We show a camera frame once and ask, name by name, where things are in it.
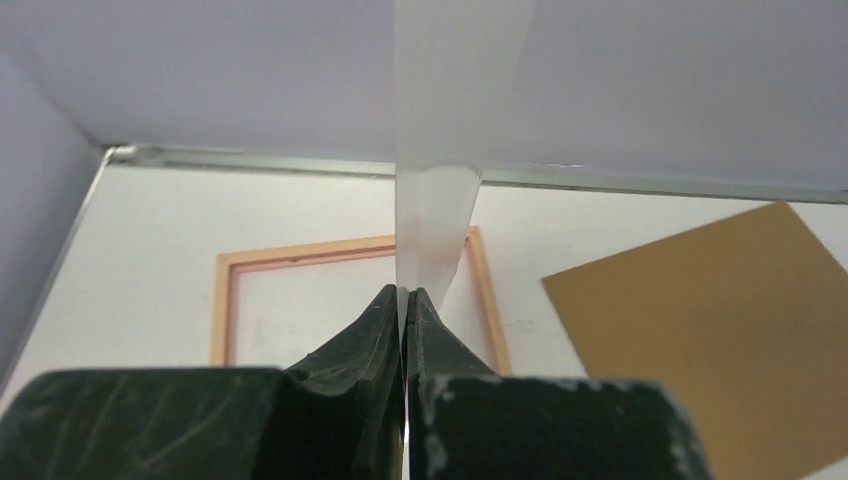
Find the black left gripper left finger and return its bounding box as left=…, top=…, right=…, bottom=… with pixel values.
left=1, top=285, right=404, bottom=479

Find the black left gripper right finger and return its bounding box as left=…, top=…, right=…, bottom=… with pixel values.
left=405, top=289, right=713, bottom=479

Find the pink wooden picture frame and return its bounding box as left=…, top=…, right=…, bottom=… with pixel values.
left=209, top=226, right=513, bottom=376

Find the brown cardboard backing board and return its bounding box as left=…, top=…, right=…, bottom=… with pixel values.
left=543, top=203, right=847, bottom=479

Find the landscape photo print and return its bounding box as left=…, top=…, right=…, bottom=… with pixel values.
left=394, top=1, right=536, bottom=324

